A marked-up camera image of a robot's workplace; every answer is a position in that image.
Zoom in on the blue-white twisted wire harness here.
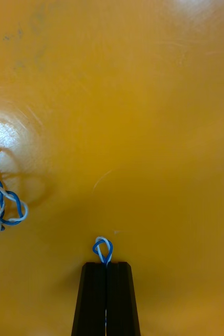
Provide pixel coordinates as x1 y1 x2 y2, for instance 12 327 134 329
0 165 114 265

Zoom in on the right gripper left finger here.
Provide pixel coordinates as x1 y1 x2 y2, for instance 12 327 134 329
71 261 108 336

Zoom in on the yellow-orange plastic bin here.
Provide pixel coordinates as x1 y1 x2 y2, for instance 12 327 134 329
0 0 224 336

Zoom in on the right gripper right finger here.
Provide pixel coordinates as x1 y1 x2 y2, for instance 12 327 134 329
106 261 142 336

